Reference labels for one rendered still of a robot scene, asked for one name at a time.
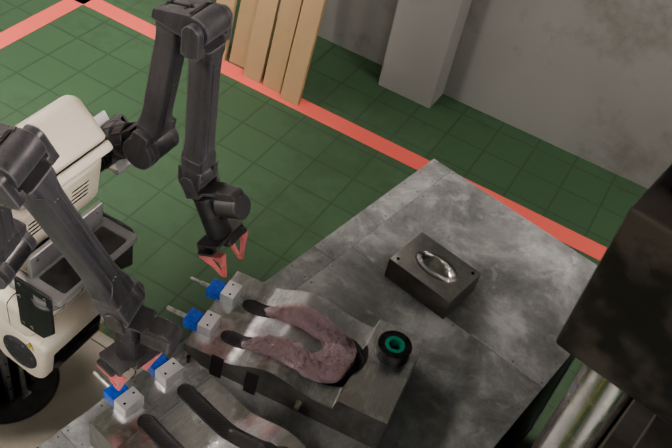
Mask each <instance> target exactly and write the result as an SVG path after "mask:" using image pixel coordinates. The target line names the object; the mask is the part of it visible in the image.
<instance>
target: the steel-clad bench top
mask: <svg viewBox="0 0 672 448"><path fill-rule="evenodd" d="M422 232H423V233H424V234H426V235H427V236H429V237H430V238H431V239H433V240H434V241H436V242H437V243H439V244H440V245H441V246H443V247H444V248H446V249H447V250H448V251H450V252H451V253H453V254H454V255H456V256H457V257H458V258H460V259H461V260H463V261H464V262H466V263H467V264H468V265H470V266H471V267H473V268H474V269H476V270H477V271H478V272H480V273H481V275H480V277H479V280H478V282H477V284H476V287H475V289H474V291H473V292H472V293H471V294H469V295H468V296H467V297H466V298H465V299H464V300H463V301H462V302H461V303H460V304H459V305H458V306H457V307H456V308H455V309H454V310H453V311H452V312H451V313H449V314H448V315H447V316H446V317H445V318H444V319H442V318H441V317H439V316H438V315H437V314H435V313H434V312H433V311H431V310H430V309H429V308H427V307H426V306H424V305H423V304H422V303H420V302H419V301H418V300H416V299H415V298H414V297H412V296H411V295H410V294H408V293H407V292H406V291H404V290H403V289H402V288H400V287H399V286H398V285H396V284H395V283H394V282H392V281H391V280H390V279H388V278H387V277H386V276H384V275H385V272H386V269H387V265H388V262H389V259H390V258H391V257H392V256H393V255H395V254H396V253H397V252H398V251H400V250H401V249H402V248H403V247H404V246H406V245H407V244H408V243H409V242H411V241H412V240H413V239H414V238H416V237H417V236H418V235H419V234H420V233H422ZM597 266H598V265H596V264H595V263H593V262H591V261H590V260H588V259H587V258H585V257H584V256H582V255H581V254H579V253H578V252H576V251H575V250H573V249H572V248H570V247H569V246H567V245H565V244H564V243H562V242H561V241H559V240H558V239H556V238H555V237H553V236H552V235H550V234H549V233H547V232H546V231H544V230H543V229H541V228H539V227H538V226H536V225H535V224H533V223H532V222H530V221H529V220H527V219H526V218H524V217H523V216H521V215H520V214H518V213H517V212H515V211H513V210H512V209H510V208H509V207H507V206H506V205H504V204H503V203H501V202H500V201H498V200H497V199H495V198H494V197H492V196H491V195H489V194H487V193H486V192H484V191H483V190H481V189H480V188H478V187H477V186H475V185H474V184H472V183H471V182H469V181H468V180H466V179H465V178H463V177H461V176H460V175H458V174H457V173H455V172H454V171H452V170H451V169H449V168H448V167H446V166H445V165H443V164H442V163H440V162H439V161H437V160H435V159H433V160H431V161H430V162H428V163H427V164H426V165H424V166H423V167H422V168H420V169H419V170H417V171H416V172H415V173H413V174H412V175H411V176H409V177H408V178H407V179H405V180H404V181H402V182H401V183H400V184H398V185H397V186H396V187H394V188H393V189H391V190H390V191H389V192H387V193H386V194H385V195H383V196H382V197H380V198H379V199H378V200H376V201H375V202H374V203H372V204H371V205H369V206H368V207H367V208H365V209H364V210H363V211H361V212H360V213H358V214H357V215H356V216H354V217H353V218H352V219H350V220H349V221H347V222H346V223H345V224H343V225H342V226H341V227H339V228H338V229H336V230H335V231H334V232H332V233H331V234H330V235H328V236H327V237H325V238H324V239H323V240H321V241H320V242H319V243H317V244H316V245H314V246H313V247H312V248H310V249H309V250H308V251H306V252H305V253H303V254H302V255H301V256H299V257H298V258H297V259H295V260H294V261H292V262H291V263H290V264H288V265H287V266H286V267H284V268H283V269H281V270H280V271H279V272H277V273H276V274H275V275H273V276H272V277H270V278H269V279H268V280H266V281H265V282H264V283H266V284H268V285H270V286H273V287H275V288H278V289H284V290H296V291H307V292H311V293H314V294H317V295H319V296H321V297H323V298H324V299H326V300H328V301H329V302H331V303H332V304H334V305H335V306H337V307H338V308H340V309H341V310H343V311H344V312H346V313H347V314H349V315H350V316H352V317H354V318H355V319H357V320H359V321H361V322H363V323H365V324H367V325H370V326H372V327H375V326H376V324H377V323H378V321H379V320H383V321H385V322H388V323H390V324H392V325H394V326H397V327H399V328H401V329H403V330H406V331H408V332H410V333H412V334H414V335H417V336H419V337H421V338H423V339H425V341H424V344H423V347H422V349H421V352H420V354H419V357H418V359H417V362H416V364H415V367H414V369H413V371H412V374H411V376H410V378H409V380H408V383H407V385H406V387H405V389H404V391H403V394H402V396H401V398H400V400H399V403H398V405H397V407H396V409H395V411H394V414H393V416H392V418H391V420H390V423H389V425H388V427H387V429H386V432H385V434H384V436H383V438H382V440H381V443H380V445H379V447H378V448H494V447H495V446H496V444H497V443H498V442H499V441H500V440H501V438H502V437H503V436H504V435H505V434H506V432H507V431H508V430H509V429H510V428H511V426H512V425H513V424H514V423H515V422H516V420H517V419H518V418H519V417H520V416H521V414H522V413H523V412H524V411H525V410H526V408H527V407H528V406H529V405H530V404H531V402H532V401H533V400H534V399H535V398H536V396H537V395H538V394H539V393H540V392H541V390H542V389H543V388H544V387H545V386H546V384H547V383H548V382H549V381H550V380H551V378H552V377H553V376H554V375H555V374H556V372H557V371H558V370H559V369H560V368H561V366H562V365H563V364H564V363H565V361H566V360H567V359H568V358H569V357H570V355H571V354H570V353H568V352H567V351H565V350H564V349H563V348H561V347H560V346H558V344H557V343H556V340H557V336H558V334H559V333H560V331H561V329H562V327H563V326H564V324H565V322H566V320H567V319H568V317H569V315H570V313H571V311H572V310H573V308H574V306H575V304H576V303H577V301H578V299H579V297H580V296H581V294H582V292H583V290H584V289H585V287H586V285H587V283H588V281H589V280H590V278H591V276H592V274H593V273H594V271H595V269H596V267H597ZM212 376H213V375H212ZM213 378H215V379H216V380H217V381H218V382H219V383H220V384H221V385H222V386H223V387H224V388H225V389H226V390H227V391H228V392H229V393H231V394H232V395H233V396H234V397H235V398H236V399H237V400H238V401H239V402H240V403H241V404H242V405H243V406H244V407H246V408H247V409H248V410H249V411H251V412H252V413H254V414H256V415H257V416H259V417H261V418H263V419H265V420H267V421H270V422H272V423H274V424H276V425H278V426H280V427H282V428H284V429H286V430H287V431H289V432H290V433H292V434H293V435H294V436H295V437H297V438H298V439H299V440H300V441H301V442H302V443H303V444H304V445H305V446H306V447H307V448H372V447H369V446H367V445H365V444H363V443H361V442H359V441H357V440H355V439H353V438H351V437H349V436H347V435H344V434H342V433H340V432H338V431H336V430H334V429H332V428H330V427H328V426H326V425H324V424H322V423H319V422H317V421H315V420H313V419H311V418H309V417H307V416H305V415H303V414H301V413H299V412H297V411H294V410H292V409H290V408H288V407H286V406H284V405H282V404H280V403H278V402H276V401H274V400H272V399H270V398H267V397H265V396H263V395H261V394H259V393H257V392H255V395H252V394H249V393H247V392H245V391H243V386H242V385H240V384H238V383H236V382H234V381H232V380H230V379H228V378H226V377H224V376H222V375H221V378H220V379H219V378H217V377H215V376H213ZM110 406H111V404H110V403H109V402H108V401H107V400H106V399H105V398H104V399H103V400H101V401H100V402H99V403H97V404H96V405H95V406H93V407H92V408H90V409H89V410H88V411H86V412H85V413H84V414H82V415H81V416H79V417H78V418H77V419H75V420H74V421H73V422H71V423H70V424H68V425H67V426H66V427H64V428H63V429H62V430H60V431H59V432H57V433H56V434H55V435H53V436H52V437H51V438H49V439H48V440H46V441H45V442H44V443H42V444H41V445H40V446H38V448H94V447H93V446H92V445H91V442H90V428H89V421H91V420H92V419H93V418H95V417H96V416H98V415H99V414H100V413H102V412H103V411H104V410H106V409H107V408H108V407H110Z"/></svg>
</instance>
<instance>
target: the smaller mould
mask: <svg viewBox="0 0 672 448"><path fill-rule="evenodd" d="M480 275H481V273H480V272H478V271H477V270H476V269H474V268H473V267H471V266H470V265H468V264H467V263H466V262H464V261H463V260H461V259H460V258H458V257H457V256H456V255H454V254H453V253H451V252H450V251H448V250H447V249H446V248H444V247H443V246H441V245H440V244H439V243H437V242H436V241H434V240H433V239H431V238H430V237H429V236H427V235H426V234H424V233H423V232H422V233H420V234H419V235H418V236H417V237H416V238H414V239H413V240H412V241H411V242H409V243H408V244H407V245H406V246H404V247H403V248H402V249H401V250H400V251H398V252H397V253H396V254H395V255H393V256H392V257H391V258H390V259H389V262H388V265H387V269H386V272H385V275H384V276H386V277H387V278H388V279H390V280H391V281H392V282H394V283H395V284H396V285H398V286H399V287H400V288H402V289H403V290H404V291H406V292H407V293H408V294H410V295H411V296H412V297H414V298H415V299H416V300H418V301H419V302H420V303H422V304H423V305H424V306H426V307H427V308H429V309H430V310H431V311H433V312H434V313H435V314H437V315H438V316H439V317H441V318H442V319H444V318H445V317H446V316H447V315H448V314H449V313H451V312H452V311H453V310H454V309H455V308H456V307H457V306H458V305H459V304H460V303H461V302H462V301H463V300H464V299H465V298H466V297H467V296H468V295H469V294H471V293H472V292H473V291H474V289H475V287H476V284H477V282H478V280H479V277H480Z"/></svg>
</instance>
